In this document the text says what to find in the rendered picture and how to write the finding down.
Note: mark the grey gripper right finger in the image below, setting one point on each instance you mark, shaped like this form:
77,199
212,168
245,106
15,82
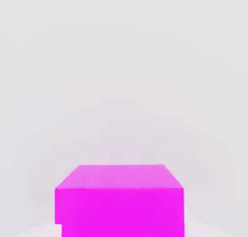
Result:
195,231

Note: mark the small magenta cube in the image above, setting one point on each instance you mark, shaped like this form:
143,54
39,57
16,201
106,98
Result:
120,208

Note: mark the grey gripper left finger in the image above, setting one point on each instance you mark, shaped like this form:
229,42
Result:
50,231

